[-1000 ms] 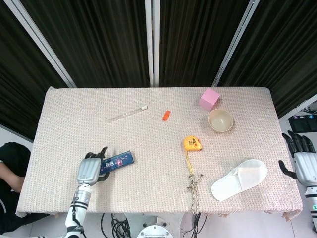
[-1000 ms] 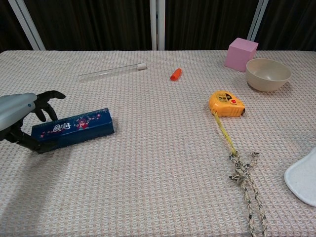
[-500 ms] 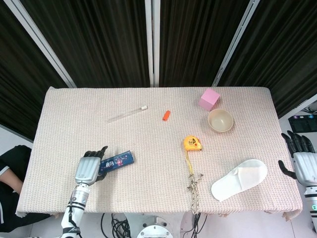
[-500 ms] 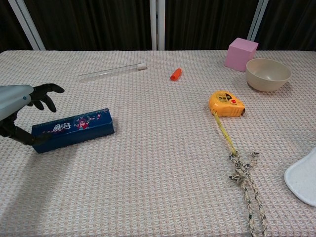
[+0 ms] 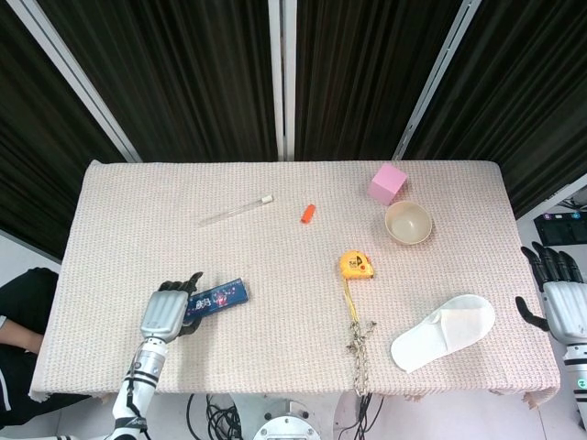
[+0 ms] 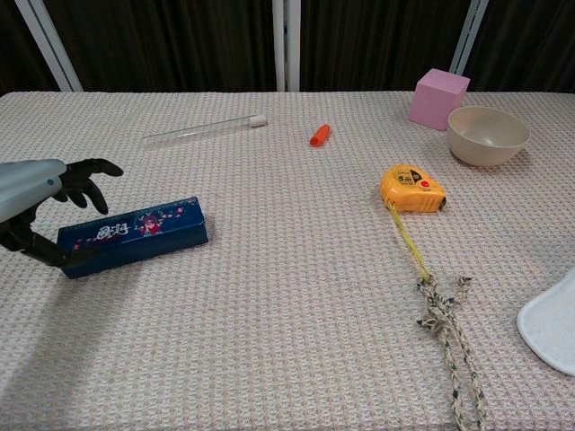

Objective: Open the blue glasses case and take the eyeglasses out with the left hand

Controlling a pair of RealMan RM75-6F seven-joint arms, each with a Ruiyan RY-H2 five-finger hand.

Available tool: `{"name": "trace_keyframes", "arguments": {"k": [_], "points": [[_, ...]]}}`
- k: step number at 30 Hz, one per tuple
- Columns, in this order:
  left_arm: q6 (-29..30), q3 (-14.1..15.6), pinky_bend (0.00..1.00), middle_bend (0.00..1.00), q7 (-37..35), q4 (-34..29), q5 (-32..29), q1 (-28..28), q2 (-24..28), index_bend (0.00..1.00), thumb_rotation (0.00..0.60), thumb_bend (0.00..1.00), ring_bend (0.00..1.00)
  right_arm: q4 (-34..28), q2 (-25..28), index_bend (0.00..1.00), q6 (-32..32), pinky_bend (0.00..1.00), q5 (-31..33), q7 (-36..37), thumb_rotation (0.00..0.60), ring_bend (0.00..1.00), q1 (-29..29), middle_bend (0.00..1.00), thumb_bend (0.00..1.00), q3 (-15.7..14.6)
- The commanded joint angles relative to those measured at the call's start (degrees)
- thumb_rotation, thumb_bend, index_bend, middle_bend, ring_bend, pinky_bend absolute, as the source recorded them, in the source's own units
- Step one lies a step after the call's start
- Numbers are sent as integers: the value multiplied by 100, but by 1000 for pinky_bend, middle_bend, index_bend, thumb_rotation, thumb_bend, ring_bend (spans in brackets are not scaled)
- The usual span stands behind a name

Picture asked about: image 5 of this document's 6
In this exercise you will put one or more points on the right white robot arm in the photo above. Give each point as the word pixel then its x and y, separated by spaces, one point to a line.
pixel 575 371

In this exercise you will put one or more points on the black pleated curtain panel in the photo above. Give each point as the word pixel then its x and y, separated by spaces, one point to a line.
pixel 183 82
pixel 518 91
pixel 357 82
pixel 36 160

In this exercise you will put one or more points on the small orange plastic cap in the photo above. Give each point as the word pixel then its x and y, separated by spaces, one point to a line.
pixel 308 214

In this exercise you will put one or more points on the yellow tape measure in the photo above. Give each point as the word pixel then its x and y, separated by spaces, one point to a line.
pixel 357 266

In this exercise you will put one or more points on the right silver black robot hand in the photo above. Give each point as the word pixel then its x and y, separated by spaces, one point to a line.
pixel 566 307

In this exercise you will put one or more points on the silver robot base column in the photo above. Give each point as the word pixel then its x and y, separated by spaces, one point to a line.
pixel 286 426

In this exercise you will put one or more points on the beige round bowl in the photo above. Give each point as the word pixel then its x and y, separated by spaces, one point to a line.
pixel 408 224

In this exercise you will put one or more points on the blue glasses case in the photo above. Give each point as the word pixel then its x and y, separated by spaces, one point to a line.
pixel 220 298

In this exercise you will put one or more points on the clear glass test tube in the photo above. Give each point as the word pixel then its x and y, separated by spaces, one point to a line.
pixel 238 210

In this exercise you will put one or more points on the white metal frame post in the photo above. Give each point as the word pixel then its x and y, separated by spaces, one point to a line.
pixel 282 82
pixel 435 78
pixel 550 196
pixel 78 82

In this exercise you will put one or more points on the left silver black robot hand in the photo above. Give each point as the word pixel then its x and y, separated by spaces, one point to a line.
pixel 162 311

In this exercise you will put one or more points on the pink woven tablecloth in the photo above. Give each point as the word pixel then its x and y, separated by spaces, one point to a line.
pixel 275 357

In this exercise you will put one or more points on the pink foam cube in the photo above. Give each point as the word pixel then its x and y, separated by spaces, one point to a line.
pixel 387 183

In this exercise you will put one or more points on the person in black clothes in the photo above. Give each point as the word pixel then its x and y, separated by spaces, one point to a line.
pixel 23 321

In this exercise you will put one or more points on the white disposable slipper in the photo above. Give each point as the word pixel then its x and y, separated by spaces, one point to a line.
pixel 440 334

